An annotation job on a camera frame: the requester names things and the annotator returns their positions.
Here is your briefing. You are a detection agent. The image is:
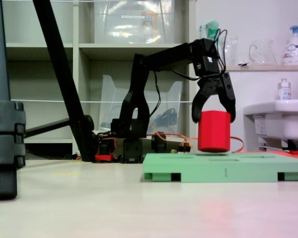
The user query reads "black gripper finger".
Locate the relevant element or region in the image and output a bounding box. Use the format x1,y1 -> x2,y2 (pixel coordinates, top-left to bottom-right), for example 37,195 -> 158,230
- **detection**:
191,80 -> 216,124
217,72 -> 236,123

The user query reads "red octagonal pillar block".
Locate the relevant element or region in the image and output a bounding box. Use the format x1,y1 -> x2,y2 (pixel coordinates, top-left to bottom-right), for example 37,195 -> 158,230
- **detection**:
198,111 -> 231,153

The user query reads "clear measuring beaker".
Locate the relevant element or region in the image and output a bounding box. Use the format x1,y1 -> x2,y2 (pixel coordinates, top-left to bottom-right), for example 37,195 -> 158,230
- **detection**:
223,36 -> 239,66

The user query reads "green spray bottle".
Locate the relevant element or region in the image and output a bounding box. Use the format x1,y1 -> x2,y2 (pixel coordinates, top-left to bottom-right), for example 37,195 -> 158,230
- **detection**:
205,21 -> 221,42

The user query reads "circuit board with connectors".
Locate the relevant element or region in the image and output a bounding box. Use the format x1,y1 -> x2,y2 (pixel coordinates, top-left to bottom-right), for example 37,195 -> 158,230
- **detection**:
170,141 -> 193,154

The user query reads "black table clamp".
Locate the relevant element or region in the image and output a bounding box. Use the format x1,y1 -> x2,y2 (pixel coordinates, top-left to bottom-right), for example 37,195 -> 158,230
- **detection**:
151,134 -> 167,153

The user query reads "clear glass pitcher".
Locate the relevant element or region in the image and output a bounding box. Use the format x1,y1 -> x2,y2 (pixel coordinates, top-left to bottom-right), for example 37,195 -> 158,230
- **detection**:
249,39 -> 278,66

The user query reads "small clear sanitizer bottle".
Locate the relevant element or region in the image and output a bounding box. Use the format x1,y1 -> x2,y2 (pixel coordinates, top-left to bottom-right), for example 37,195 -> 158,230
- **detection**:
277,78 -> 293,101

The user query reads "green shape sorting board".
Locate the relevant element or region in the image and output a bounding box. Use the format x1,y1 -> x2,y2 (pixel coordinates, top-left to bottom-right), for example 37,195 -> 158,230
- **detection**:
142,153 -> 298,183

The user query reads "white sink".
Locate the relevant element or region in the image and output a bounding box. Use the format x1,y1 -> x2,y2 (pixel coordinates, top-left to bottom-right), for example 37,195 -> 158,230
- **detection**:
242,99 -> 298,142

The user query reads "white foam soap bottle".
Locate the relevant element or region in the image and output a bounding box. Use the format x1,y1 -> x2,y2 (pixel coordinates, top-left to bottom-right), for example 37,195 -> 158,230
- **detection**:
282,25 -> 298,66

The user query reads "clear plastic storage box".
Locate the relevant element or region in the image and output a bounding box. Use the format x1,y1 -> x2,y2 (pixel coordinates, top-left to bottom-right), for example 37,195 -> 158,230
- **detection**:
93,0 -> 176,45

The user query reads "red base clamp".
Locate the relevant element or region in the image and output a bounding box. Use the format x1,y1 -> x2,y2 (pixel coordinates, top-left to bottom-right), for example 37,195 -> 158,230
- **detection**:
94,153 -> 115,162

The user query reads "beige shelf unit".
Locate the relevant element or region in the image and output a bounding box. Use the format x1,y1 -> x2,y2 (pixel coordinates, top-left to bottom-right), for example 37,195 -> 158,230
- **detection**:
1,0 -> 197,154

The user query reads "black slanted tripod leg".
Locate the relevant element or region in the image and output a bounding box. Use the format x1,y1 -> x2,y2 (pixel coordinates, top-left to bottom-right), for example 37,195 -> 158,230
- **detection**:
32,0 -> 95,162

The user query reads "black thin tripod brace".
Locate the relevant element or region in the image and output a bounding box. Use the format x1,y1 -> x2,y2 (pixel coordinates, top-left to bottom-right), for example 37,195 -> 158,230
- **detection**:
24,118 -> 73,138

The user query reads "grey tripod leg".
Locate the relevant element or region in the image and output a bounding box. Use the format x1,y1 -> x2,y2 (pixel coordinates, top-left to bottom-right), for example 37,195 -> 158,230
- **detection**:
0,0 -> 27,201

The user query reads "thin black arm wire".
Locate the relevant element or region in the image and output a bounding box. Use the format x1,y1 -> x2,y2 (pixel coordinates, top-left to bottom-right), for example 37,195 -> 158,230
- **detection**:
149,70 -> 162,119

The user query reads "orange flat cable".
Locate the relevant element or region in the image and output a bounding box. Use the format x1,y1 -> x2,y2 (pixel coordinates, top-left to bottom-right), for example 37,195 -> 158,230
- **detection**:
149,121 -> 244,153

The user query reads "white cord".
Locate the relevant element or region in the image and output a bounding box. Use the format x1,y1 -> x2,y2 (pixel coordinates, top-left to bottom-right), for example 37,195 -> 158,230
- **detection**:
10,96 -> 193,104

